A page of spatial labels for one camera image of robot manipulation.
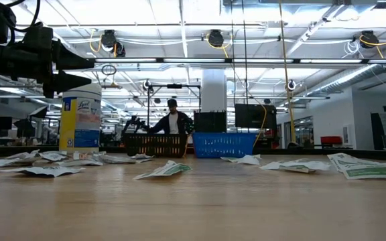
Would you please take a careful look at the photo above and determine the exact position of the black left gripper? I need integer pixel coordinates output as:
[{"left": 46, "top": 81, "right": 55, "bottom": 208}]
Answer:
[{"left": 0, "top": 25, "right": 96, "bottom": 99}]

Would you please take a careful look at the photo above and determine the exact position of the white green bandage packet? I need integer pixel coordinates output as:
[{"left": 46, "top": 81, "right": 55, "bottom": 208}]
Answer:
[
  {"left": 342, "top": 161, "right": 386, "bottom": 181},
  {"left": 326, "top": 152, "right": 381, "bottom": 173},
  {"left": 132, "top": 159, "right": 193, "bottom": 181},
  {"left": 259, "top": 159, "right": 332, "bottom": 174}
]

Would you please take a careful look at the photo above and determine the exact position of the Lysol wipes canister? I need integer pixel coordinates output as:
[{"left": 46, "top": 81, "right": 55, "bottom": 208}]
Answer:
[{"left": 58, "top": 82, "right": 103, "bottom": 154}]

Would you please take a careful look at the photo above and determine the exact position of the white red printed packet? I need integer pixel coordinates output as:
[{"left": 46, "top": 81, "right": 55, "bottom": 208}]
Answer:
[{"left": 72, "top": 151, "right": 96, "bottom": 161}]

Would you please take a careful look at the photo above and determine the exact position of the black slotted plastic basket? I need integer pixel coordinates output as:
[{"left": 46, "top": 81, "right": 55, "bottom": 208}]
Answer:
[{"left": 123, "top": 133, "right": 189, "bottom": 159}]

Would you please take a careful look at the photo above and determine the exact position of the person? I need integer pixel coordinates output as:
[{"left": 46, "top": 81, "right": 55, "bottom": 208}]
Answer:
[{"left": 148, "top": 98, "right": 194, "bottom": 135}]

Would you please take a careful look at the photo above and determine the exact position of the white building column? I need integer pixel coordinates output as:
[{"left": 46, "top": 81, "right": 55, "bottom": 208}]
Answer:
[{"left": 200, "top": 68, "right": 228, "bottom": 113}]

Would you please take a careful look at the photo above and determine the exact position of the black equipment box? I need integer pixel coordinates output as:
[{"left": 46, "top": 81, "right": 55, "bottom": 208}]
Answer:
[{"left": 193, "top": 110, "right": 228, "bottom": 133}]

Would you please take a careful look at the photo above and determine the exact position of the blue slotted plastic basket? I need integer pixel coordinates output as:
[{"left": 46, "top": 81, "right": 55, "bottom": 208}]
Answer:
[{"left": 192, "top": 131, "right": 258, "bottom": 159}]

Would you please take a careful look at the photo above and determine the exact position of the glass door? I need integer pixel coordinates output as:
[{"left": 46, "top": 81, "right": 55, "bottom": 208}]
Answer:
[{"left": 282, "top": 115, "right": 314, "bottom": 149}]

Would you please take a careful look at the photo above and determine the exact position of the red storage bin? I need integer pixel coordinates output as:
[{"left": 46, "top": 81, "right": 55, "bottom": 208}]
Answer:
[{"left": 320, "top": 135, "right": 343, "bottom": 146}]

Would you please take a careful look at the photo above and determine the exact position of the black ceiling cable reel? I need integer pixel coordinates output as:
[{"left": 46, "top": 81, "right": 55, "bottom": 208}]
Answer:
[
  {"left": 100, "top": 29, "right": 127, "bottom": 58},
  {"left": 207, "top": 29, "right": 225, "bottom": 48},
  {"left": 359, "top": 29, "right": 380, "bottom": 50}
]

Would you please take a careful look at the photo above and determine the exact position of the black camera cable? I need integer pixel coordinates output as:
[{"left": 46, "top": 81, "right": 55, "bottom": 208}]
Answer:
[{"left": 4, "top": 0, "right": 44, "bottom": 33}]

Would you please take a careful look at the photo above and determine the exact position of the black background rig frame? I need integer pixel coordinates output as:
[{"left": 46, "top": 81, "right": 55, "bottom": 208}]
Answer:
[{"left": 147, "top": 83, "right": 202, "bottom": 135}]

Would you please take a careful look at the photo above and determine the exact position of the yellow hanging cable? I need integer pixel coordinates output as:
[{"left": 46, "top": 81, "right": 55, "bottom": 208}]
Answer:
[{"left": 277, "top": 0, "right": 297, "bottom": 145}]

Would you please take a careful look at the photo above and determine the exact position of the silver air duct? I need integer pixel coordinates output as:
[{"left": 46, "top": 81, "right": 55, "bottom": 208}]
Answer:
[{"left": 308, "top": 63, "right": 380, "bottom": 98}]

